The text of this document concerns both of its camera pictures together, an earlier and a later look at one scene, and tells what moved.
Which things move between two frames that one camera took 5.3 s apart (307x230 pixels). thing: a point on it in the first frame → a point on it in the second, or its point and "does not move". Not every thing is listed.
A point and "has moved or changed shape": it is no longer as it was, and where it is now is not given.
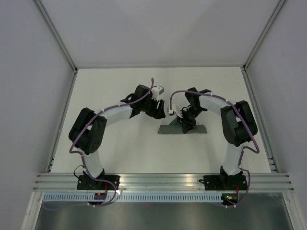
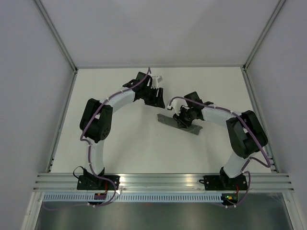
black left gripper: (160, 113) → (158, 102)
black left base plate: (84, 182) does not move
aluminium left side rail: (49, 167) does not move
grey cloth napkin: (176, 127) has moved or changed shape
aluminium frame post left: (56, 35) does not move
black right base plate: (213, 182) does not move
